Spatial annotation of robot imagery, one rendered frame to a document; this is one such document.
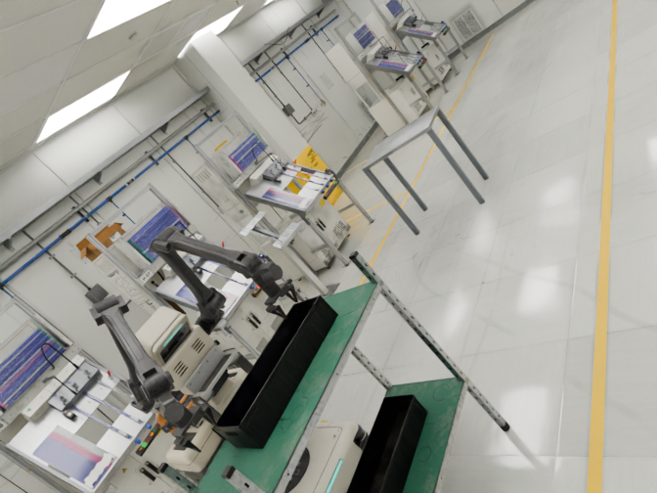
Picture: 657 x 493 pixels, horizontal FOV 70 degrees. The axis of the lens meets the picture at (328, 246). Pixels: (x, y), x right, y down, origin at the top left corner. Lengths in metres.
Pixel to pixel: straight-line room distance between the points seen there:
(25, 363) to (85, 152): 3.04
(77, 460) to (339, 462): 1.80
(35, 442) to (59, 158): 3.32
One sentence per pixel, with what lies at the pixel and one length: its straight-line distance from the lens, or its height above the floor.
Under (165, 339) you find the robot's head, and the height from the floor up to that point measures 1.30.
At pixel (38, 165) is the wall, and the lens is 6.02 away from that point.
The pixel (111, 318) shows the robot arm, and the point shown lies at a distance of 1.73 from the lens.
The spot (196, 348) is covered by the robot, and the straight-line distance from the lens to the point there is 2.18.
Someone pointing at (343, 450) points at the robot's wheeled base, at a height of 0.26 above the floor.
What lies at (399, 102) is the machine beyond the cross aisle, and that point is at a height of 0.43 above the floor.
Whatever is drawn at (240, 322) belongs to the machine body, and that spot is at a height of 0.49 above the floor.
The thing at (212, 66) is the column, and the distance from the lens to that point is 7.08.
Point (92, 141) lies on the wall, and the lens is 6.33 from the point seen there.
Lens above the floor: 1.70
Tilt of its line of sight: 17 degrees down
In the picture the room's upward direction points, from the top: 42 degrees counter-clockwise
